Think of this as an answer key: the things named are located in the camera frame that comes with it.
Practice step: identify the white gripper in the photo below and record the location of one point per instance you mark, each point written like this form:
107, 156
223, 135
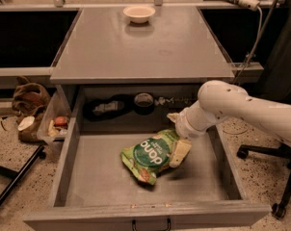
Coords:
186, 128

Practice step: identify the green rice chip bag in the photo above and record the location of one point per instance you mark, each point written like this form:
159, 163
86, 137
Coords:
151, 156

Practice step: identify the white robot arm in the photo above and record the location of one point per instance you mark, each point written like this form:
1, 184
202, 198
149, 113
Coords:
218, 100

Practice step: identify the grey counter cabinet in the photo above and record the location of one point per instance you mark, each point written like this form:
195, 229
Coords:
174, 47

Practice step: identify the grey open drawer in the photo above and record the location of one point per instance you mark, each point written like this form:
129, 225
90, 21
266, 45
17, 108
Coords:
114, 175

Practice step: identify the brown bag on floor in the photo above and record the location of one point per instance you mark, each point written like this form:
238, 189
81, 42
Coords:
30, 99

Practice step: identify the black office chair base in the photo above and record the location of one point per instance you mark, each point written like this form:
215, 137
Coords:
271, 172

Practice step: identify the red apple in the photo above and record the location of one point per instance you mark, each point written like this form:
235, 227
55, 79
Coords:
60, 121

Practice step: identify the clear plastic bin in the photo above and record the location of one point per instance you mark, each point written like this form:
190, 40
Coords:
56, 107

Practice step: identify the white bowl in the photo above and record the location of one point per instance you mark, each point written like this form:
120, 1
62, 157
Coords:
139, 14

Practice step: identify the white lid on floor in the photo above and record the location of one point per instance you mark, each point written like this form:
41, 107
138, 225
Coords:
25, 123

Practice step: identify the black metal stand leg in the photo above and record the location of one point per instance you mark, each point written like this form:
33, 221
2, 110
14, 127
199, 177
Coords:
16, 176

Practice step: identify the black drawer handle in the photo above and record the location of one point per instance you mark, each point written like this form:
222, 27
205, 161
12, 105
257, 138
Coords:
164, 225

